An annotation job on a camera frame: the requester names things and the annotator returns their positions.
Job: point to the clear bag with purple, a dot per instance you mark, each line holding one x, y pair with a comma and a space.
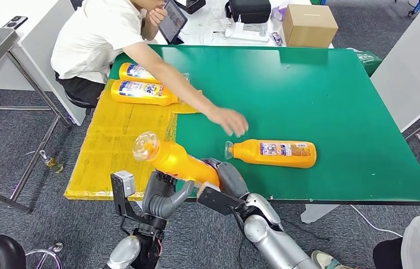
279, 13

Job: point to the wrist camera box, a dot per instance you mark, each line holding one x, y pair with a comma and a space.
123, 183
221, 202

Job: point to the chrome caster frame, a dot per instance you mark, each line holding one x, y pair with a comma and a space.
58, 247

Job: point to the person's right hand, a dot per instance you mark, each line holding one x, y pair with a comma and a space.
230, 120

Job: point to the small glass bottle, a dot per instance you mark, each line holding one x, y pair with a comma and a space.
54, 165

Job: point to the small purple packet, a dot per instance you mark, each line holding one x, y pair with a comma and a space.
276, 38

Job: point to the black carry bag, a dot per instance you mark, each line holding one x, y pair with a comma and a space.
248, 9

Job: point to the black stool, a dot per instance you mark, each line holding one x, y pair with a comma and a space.
79, 105

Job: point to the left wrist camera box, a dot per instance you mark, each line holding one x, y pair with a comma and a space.
123, 183

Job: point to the yellow taped cardboard mat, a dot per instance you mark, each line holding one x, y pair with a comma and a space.
120, 148

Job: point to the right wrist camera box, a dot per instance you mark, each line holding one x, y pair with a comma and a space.
221, 202

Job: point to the large white table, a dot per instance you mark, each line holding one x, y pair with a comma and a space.
410, 67

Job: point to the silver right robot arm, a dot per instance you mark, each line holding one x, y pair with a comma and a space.
276, 245

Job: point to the orange detergent bottle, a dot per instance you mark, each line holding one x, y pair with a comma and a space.
250, 154
139, 100
176, 159
128, 76

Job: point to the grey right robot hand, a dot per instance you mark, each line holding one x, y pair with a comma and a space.
230, 180

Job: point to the white table leg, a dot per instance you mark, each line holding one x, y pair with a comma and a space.
317, 213

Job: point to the black flat device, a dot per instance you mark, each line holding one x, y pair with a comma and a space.
191, 4

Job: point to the person's left forearm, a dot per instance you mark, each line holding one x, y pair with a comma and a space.
149, 32

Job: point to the black tablet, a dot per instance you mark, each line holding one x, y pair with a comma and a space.
174, 22

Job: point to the person's right forearm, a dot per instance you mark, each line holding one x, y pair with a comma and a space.
183, 91

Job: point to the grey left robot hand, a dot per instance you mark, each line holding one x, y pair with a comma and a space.
157, 200

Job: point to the blue cart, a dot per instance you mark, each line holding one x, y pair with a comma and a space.
419, 4

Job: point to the person's left hand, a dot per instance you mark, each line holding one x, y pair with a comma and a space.
156, 15

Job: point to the black smartphone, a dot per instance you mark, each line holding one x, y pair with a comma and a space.
14, 21

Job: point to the brown cardboard box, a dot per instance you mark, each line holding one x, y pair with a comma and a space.
308, 26

